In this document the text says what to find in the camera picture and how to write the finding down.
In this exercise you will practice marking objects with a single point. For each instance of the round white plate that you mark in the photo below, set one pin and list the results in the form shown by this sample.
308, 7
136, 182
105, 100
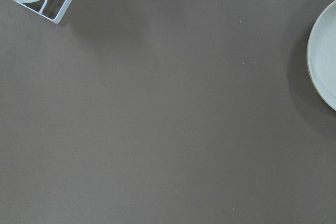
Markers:
321, 55

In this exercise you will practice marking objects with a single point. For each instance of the white wire cup rack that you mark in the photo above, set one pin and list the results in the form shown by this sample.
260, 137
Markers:
52, 10

